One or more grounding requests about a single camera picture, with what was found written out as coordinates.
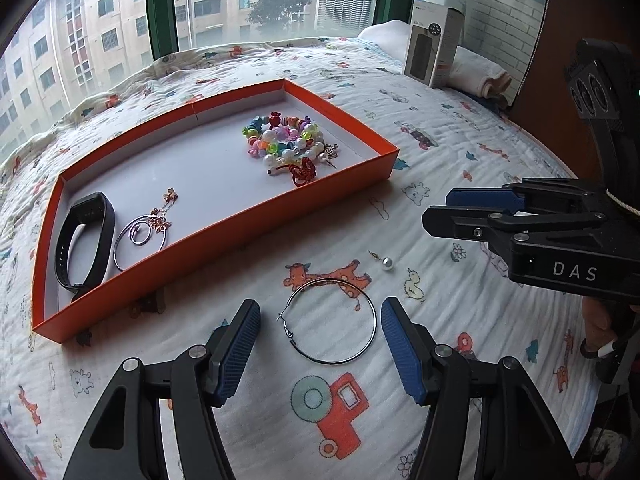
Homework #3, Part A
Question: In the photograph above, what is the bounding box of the orange cardboard tray box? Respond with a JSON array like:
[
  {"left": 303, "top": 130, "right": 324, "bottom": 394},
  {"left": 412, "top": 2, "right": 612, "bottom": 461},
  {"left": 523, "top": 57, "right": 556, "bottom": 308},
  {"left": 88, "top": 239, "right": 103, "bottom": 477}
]
[{"left": 31, "top": 77, "right": 400, "bottom": 345}]

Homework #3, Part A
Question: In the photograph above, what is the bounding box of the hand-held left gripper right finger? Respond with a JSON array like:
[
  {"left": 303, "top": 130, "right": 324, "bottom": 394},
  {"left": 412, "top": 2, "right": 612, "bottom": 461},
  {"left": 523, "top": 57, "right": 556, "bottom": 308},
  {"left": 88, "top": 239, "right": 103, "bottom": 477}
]
[{"left": 380, "top": 296, "right": 583, "bottom": 480}]

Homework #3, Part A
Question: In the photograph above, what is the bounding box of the green window frame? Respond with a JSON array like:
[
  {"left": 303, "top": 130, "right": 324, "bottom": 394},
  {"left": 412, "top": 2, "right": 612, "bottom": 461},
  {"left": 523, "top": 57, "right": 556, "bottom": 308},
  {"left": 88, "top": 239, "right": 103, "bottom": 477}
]
[{"left": 145, "top": 0, "right": 553, "bottom": 63}]

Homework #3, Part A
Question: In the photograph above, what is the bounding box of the large silver hoop earring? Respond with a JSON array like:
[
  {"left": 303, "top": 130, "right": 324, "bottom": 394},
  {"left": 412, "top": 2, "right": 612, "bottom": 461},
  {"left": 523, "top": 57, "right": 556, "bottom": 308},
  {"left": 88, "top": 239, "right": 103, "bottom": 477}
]
[
  {"left": 114, "top": 212, "right": 174, "bottom": 272},
  {"left": 276, "top": 278, "right": 378, "bottom": 366}
]

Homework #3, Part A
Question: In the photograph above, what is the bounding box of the white cartoon printed blanket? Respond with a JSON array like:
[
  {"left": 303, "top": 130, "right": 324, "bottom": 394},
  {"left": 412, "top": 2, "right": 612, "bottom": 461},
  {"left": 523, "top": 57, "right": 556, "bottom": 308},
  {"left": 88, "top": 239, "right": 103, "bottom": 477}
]
[{"left": 0, "top": 35, "right": 608, "bottom": 480}]

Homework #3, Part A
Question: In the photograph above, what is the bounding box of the bright candy bead bracelet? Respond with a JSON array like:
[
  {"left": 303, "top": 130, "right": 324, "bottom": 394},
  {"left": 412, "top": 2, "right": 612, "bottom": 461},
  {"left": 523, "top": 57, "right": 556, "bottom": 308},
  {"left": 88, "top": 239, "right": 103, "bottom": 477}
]
[{"left": 241, "top": 110, "right": 321, "bottom": 141}]

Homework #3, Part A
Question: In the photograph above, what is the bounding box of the green tree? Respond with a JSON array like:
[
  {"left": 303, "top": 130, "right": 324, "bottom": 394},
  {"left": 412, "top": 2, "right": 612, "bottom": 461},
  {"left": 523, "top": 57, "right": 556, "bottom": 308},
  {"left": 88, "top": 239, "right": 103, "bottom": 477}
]
[{"left": 247, "top": 0, "right": 313, "bottom": 38}]

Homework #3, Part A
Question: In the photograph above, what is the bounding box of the pastel bead bracelet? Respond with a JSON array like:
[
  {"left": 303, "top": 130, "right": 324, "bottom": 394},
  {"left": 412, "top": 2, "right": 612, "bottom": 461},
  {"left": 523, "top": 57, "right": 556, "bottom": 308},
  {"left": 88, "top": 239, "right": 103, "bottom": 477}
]
[{"left": 247, "top": 127, "right": 326, "bottom": 171}]

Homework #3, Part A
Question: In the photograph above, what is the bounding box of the pearl stud earring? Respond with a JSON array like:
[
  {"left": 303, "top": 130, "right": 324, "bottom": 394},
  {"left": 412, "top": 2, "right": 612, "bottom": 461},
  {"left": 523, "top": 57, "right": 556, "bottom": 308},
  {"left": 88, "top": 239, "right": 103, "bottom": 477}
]
[{"left": 367, "top": 251, "right": 396, "bottom": 273}]

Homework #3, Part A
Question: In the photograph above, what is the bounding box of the black smart watch band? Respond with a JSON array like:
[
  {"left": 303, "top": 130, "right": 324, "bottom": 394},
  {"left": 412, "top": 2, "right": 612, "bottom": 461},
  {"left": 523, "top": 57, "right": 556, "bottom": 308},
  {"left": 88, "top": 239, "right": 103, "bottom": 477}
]
[{"left": 54, "top": 191, "right": 117, "bottom": 303}]

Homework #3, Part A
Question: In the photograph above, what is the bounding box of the person's right hand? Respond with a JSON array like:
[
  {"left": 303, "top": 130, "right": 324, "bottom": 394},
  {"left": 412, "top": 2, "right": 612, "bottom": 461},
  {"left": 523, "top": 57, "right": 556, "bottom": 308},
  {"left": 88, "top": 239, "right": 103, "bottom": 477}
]
[{"left": 580, "top": 296, "right": 613, "bottom": 360}]

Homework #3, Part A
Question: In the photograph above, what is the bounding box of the brown wooden panel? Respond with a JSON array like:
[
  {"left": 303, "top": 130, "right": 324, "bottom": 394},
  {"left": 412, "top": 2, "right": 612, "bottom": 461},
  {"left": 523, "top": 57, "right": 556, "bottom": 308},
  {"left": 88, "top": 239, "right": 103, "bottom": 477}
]
[{"left": 510, "top": 0, "right": 640, "bottom": 181}]

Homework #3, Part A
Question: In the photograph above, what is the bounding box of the red knot earring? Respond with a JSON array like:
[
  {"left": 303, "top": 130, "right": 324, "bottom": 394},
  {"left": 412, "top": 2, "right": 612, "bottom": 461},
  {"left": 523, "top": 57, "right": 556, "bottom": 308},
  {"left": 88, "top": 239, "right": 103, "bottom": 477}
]
[{"left": 267, "top": 156, "right": 318, "bottom": 188}]

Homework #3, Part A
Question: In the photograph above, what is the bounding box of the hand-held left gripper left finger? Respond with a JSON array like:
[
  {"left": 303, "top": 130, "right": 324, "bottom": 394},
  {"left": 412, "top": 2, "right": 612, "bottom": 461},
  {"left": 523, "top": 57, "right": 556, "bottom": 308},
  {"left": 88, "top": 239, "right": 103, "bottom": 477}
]
[{"left": 62, "top": 298, "right": 262, "bottom": 480}]

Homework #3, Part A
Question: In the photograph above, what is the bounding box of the folded white towel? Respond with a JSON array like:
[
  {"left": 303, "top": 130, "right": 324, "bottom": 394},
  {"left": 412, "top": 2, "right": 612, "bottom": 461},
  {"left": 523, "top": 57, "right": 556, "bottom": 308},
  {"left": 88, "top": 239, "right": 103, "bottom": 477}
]
[{"left": 357, "top": 20, "right": 513, "bottom": 98}]

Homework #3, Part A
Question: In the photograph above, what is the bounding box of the rose gold chain necklace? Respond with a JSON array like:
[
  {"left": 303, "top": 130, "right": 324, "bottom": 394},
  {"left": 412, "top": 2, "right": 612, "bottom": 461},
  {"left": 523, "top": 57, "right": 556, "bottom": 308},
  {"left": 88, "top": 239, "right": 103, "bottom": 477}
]
[{"left": 149, "top": 187, "right": 179, "bottom": 235}]

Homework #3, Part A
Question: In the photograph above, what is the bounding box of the black cable with white tip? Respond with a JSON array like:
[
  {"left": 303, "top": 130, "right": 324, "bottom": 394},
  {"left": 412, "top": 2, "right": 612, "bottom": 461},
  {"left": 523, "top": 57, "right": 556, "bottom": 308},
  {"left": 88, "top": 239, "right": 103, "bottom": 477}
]
[{"left": 580, "top": 337, "right": 628, "bottom": 361}]

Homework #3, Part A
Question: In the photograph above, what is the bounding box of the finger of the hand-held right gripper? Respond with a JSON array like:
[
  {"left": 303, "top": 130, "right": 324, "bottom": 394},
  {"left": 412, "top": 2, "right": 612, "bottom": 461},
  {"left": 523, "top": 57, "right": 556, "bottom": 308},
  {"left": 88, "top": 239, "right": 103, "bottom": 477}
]
[
  {"left": 445, "top": 177, "right": 608, "bottom": 221},
  {"left": 421, "top": 204, "right": 606, "bottom": 261}
]

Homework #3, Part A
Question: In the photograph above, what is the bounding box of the beige apartment building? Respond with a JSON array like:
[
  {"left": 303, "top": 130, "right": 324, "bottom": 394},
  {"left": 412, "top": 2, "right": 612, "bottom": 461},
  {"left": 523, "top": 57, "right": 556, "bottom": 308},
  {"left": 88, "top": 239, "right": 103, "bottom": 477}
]
[{"left": 0, "top": 0, "right": 326, "bottom": 161}]

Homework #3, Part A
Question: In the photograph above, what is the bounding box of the white and grey product box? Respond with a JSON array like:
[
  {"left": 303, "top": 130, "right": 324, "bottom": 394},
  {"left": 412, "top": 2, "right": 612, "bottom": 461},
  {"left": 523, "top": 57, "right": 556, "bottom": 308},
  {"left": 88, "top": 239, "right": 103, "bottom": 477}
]
[{"left": 402, "top": 0, "right": 465, "bottom": 90}]

